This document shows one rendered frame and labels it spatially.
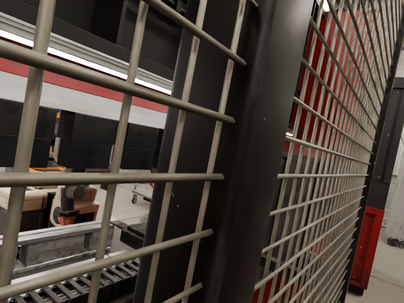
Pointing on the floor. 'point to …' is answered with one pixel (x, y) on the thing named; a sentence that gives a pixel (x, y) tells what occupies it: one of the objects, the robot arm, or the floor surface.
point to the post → (226, 149)
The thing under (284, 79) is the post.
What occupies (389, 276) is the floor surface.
